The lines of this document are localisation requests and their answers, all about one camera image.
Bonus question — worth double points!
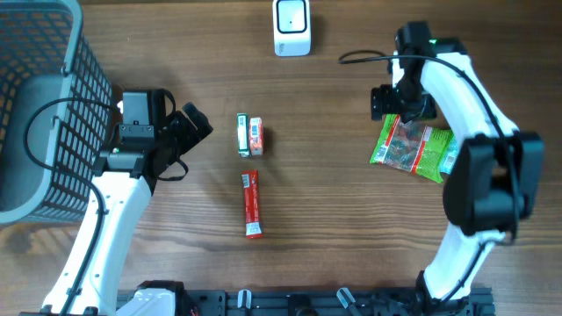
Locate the green white small box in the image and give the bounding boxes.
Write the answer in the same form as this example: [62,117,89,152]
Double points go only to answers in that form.
[236,113,251,158]

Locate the orange Kleenex tissue pack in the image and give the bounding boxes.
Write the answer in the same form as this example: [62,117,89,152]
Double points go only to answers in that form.
[249,118,263,155]

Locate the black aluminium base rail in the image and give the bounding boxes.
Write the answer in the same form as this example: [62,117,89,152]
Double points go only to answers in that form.
[116,280,496,316]

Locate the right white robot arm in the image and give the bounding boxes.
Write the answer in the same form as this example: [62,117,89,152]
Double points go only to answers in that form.
[371,21,544,314]

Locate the grey plastic mesh basket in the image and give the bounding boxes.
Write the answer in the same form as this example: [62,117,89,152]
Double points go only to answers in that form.
[1,0,112,224]

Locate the green gummy candy bag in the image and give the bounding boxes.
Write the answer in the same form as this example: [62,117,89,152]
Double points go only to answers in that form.
[370,114,456,183]

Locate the red stick packet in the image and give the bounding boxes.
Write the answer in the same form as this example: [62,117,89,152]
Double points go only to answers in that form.
[241,170,263,239]

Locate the white barcode scanner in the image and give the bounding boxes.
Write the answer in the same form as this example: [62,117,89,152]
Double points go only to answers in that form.
[272,0,312,57]

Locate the light blue tissue pack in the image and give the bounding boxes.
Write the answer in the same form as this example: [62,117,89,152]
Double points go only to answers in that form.
[439,138,460,175]

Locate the black right camera cable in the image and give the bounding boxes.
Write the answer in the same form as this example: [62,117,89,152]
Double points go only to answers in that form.
[337,49,523,304]

